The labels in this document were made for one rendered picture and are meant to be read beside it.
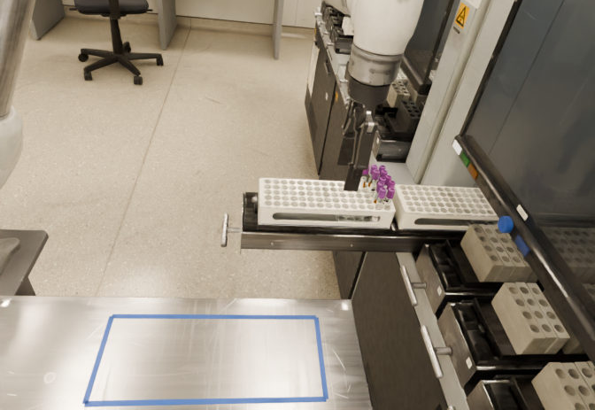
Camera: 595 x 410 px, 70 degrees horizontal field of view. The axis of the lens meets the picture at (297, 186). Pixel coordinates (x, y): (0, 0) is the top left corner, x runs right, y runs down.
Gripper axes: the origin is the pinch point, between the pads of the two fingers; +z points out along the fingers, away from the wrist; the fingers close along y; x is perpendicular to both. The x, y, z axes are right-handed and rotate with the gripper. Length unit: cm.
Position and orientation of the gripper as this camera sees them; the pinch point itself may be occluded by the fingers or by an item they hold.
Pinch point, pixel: (349, 166)
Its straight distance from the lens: 89.6
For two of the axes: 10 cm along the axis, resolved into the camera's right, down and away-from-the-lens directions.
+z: -1.2, 7.7, 6.2
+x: 9.9, 0.5, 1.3
